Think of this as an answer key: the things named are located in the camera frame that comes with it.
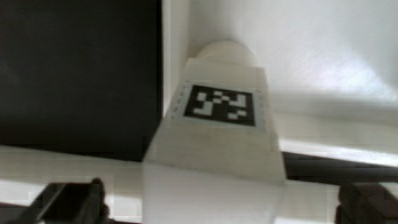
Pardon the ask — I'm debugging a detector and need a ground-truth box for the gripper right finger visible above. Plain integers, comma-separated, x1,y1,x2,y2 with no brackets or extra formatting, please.
334,183,398,224

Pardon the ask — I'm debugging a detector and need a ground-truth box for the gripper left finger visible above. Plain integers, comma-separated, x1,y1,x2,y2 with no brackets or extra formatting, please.
16,178,110,224

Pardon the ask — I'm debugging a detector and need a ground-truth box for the white table leg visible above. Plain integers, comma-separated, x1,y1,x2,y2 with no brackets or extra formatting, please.
142,41,286,224

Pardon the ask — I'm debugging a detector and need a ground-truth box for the white square table top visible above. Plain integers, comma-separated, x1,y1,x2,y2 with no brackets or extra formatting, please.
161,0,398,167

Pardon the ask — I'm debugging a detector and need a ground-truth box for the white U-shaped obstacle fence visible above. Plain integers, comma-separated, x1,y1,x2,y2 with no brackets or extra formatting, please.
0,143,398,224

